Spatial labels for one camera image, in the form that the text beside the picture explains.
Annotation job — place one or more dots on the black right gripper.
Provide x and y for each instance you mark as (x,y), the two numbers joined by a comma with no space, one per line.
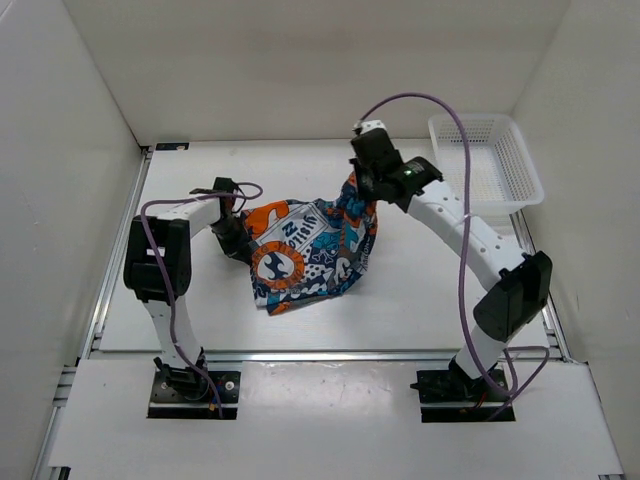
(363,193)

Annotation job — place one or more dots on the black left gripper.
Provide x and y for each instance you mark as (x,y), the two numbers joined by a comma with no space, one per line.
(240,248)

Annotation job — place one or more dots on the colourful patterned shorts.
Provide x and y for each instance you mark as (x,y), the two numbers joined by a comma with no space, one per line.
(305,251)

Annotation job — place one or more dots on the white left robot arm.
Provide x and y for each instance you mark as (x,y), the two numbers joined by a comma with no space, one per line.
(158,270)

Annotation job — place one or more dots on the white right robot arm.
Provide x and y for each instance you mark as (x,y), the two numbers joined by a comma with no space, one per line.
(516,284)

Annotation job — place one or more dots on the dark label sticker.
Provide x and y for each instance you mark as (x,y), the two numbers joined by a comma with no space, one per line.
(172,146)

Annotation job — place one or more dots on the white plastic mesh basket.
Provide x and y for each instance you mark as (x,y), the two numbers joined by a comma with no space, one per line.
(503,176)

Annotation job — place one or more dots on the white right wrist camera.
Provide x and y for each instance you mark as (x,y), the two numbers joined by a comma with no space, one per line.
(365,126)

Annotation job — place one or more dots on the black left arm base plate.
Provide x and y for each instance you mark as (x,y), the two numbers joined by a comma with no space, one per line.
(167,400)

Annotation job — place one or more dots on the aluminium table edge rail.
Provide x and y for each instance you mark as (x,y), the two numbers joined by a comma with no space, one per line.
(320,356)

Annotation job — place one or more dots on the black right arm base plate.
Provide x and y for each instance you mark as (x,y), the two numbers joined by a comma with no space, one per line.
(444,398)

